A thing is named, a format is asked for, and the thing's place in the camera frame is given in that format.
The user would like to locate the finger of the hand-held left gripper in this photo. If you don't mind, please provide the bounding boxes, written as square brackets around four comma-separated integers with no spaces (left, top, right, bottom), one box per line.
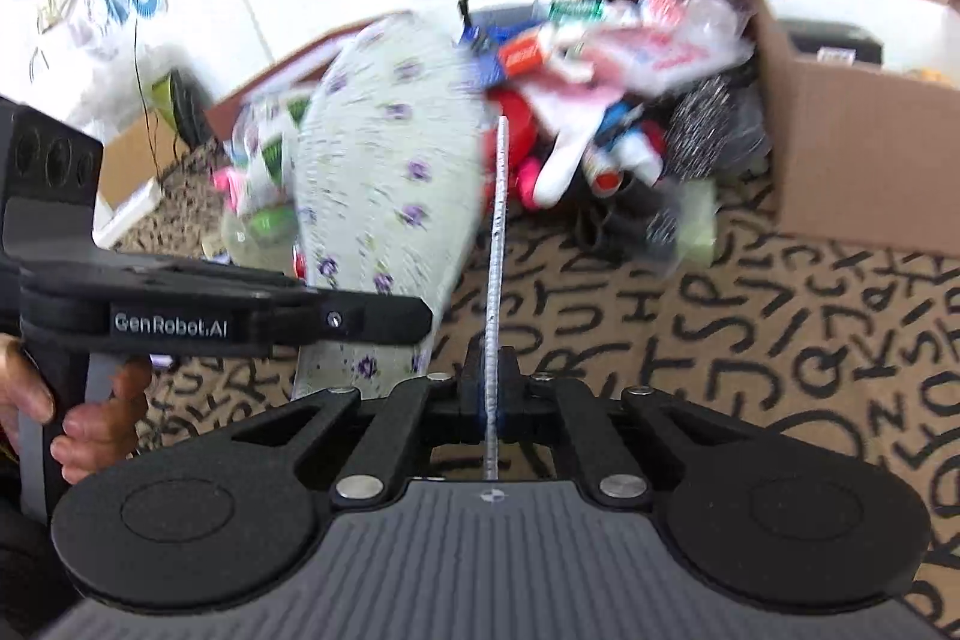
[328,290,436,350]

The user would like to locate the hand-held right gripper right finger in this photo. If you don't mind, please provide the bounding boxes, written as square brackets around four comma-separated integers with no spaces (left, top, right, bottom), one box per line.
[491,346,760,507]

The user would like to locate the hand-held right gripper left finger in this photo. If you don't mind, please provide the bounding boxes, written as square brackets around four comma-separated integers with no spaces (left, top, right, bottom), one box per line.
[225,346,488,507]

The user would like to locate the threaded metal rod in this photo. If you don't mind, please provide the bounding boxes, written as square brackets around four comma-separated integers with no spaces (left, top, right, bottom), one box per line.
[480,115,512,482]

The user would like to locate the floral fabric insole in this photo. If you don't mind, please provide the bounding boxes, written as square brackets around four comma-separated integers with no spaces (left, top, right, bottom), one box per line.
[289,12,490,402]

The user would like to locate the brown cardboard box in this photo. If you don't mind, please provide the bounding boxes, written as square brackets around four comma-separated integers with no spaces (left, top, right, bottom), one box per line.
[748,0,960,257]

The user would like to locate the green transparent plastic container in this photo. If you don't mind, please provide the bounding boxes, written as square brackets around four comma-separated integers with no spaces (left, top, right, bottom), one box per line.
[222,190,302,272]

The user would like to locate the person's left hand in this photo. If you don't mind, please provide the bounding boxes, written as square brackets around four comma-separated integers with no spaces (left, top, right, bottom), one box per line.
[0,338,156,485]

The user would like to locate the open cardboard carton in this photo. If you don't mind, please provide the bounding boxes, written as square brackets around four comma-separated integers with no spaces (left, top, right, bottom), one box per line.
[96,117,185,245]

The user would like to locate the black binder clips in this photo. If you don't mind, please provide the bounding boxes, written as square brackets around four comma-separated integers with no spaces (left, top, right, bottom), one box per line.
[576,188,677,270]

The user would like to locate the letter-printed tablecloth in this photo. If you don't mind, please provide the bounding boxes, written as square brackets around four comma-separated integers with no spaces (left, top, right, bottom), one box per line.
[97,136,960,640]

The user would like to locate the pink highlighter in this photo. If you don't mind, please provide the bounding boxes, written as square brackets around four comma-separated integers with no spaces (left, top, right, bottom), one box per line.
[516,155,547,212]

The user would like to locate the pink plastic item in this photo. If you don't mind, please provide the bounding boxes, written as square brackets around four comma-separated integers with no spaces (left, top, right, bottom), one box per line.
[212,166,250,215]

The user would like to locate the white glue bottle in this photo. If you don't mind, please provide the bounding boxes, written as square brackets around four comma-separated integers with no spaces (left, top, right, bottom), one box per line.
[535,113,625,208]

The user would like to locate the steel wool scrubber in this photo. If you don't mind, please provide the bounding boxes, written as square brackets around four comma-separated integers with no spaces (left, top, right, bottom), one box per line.
[666,72,767,185]

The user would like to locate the red white plastic packet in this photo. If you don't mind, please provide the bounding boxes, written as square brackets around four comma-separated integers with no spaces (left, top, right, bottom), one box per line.
[583,19,725,95]

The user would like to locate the green white toothpaste tube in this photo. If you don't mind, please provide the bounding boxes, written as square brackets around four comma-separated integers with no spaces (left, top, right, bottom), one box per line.
[541,0,640,25]

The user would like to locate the clear plastic blister pack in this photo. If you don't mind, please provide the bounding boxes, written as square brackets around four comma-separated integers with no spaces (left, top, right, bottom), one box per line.
[684,0,757,43]

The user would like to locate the black case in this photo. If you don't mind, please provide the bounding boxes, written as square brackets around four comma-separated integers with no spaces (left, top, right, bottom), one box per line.
[786,20,887,70]

